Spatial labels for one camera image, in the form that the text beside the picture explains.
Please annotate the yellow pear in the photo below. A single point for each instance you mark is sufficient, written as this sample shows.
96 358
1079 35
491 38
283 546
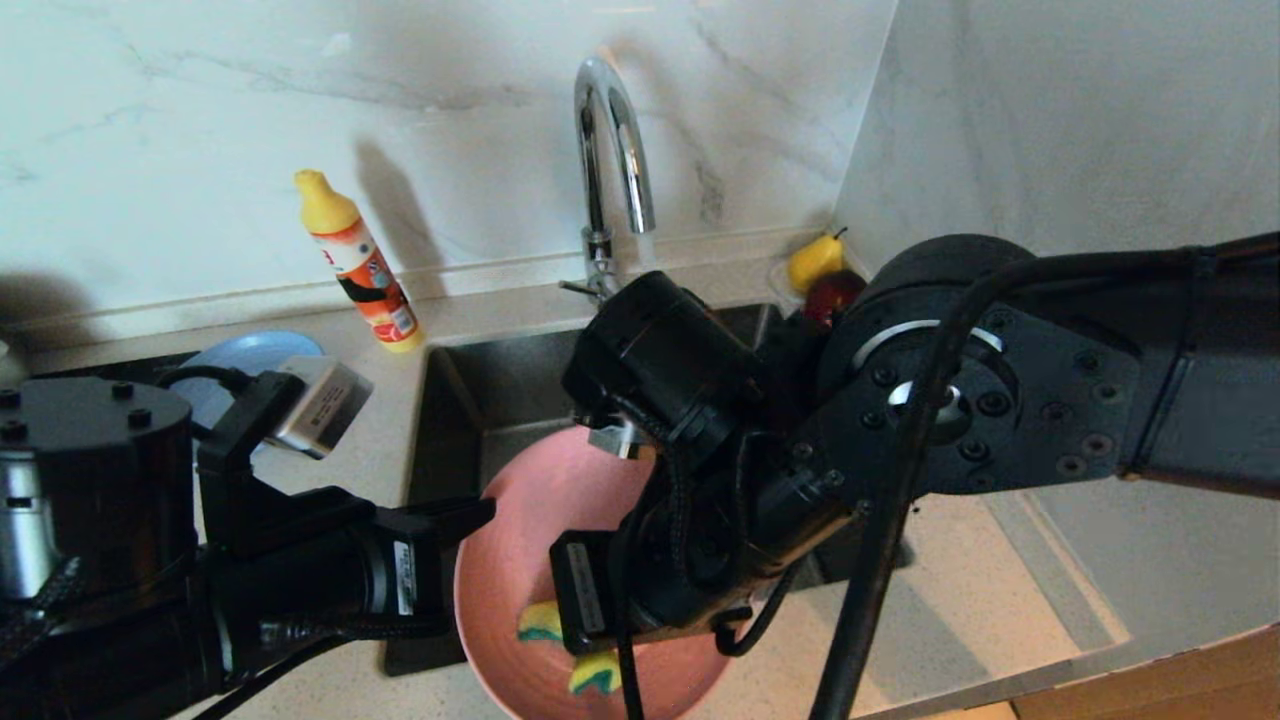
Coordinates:
815 260

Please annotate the yellow green fish-shaped sponge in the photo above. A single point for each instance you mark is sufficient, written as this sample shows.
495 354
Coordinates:
540 622

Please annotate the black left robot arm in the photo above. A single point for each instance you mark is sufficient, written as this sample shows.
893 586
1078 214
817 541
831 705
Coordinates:
100 500

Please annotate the stainless steel sink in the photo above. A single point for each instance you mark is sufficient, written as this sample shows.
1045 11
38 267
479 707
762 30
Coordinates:
500 390

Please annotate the pink plate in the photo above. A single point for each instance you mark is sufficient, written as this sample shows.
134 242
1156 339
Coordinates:
510 580

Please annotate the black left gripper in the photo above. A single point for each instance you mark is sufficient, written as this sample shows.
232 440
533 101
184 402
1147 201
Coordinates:
380 580

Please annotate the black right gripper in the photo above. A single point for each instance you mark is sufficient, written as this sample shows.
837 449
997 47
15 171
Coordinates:
680 570

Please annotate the orange yellow detergent bottle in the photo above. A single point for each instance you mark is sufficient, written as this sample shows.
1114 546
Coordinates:
365 270

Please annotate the chrome curved faucet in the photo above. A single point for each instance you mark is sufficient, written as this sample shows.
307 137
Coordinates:
594 160

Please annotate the blue plate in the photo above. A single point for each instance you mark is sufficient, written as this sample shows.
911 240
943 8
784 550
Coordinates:
250 355

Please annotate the dark red apple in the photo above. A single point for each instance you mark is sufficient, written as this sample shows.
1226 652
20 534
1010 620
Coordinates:
830 292

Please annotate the brown wooden cabinet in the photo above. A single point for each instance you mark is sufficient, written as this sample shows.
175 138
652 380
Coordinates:
1200 690

